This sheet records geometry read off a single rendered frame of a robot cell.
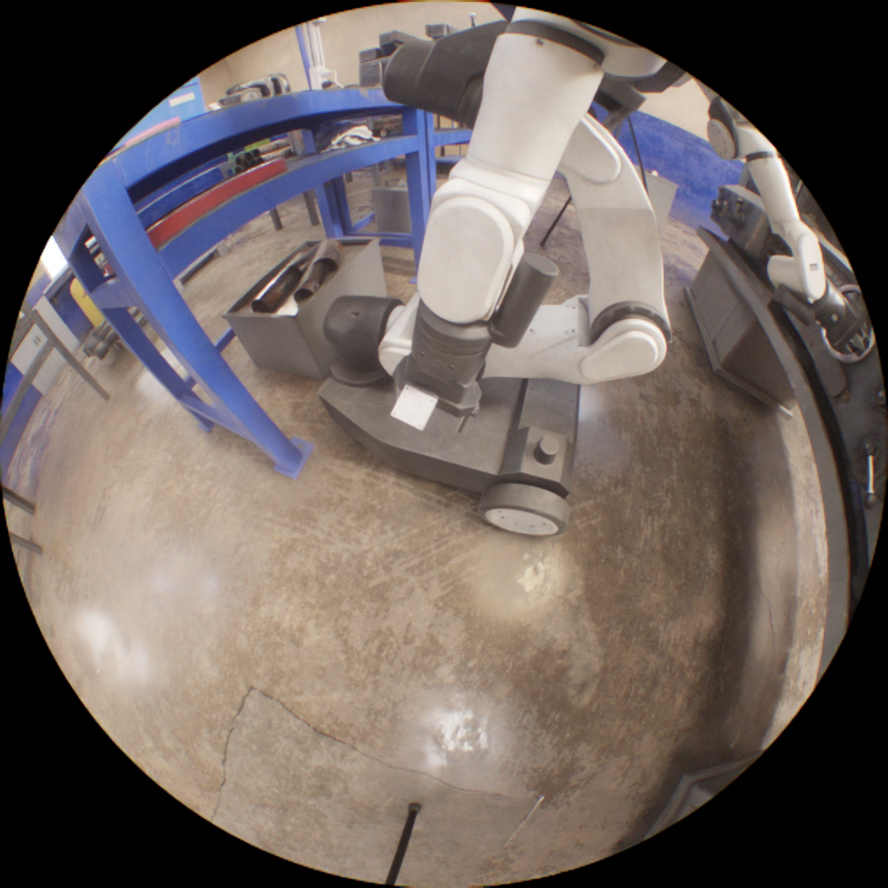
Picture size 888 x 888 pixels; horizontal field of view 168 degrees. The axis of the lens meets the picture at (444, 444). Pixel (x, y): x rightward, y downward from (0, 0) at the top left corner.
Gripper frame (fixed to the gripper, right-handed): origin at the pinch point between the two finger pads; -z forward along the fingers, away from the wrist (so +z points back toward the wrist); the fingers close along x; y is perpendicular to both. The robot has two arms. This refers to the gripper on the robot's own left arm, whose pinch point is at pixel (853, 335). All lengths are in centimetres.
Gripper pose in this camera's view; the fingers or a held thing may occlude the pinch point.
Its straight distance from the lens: 85.6
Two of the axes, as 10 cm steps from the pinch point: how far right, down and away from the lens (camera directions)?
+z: -9.3, -3.0, 1.9
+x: -0.5, -4.3, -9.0
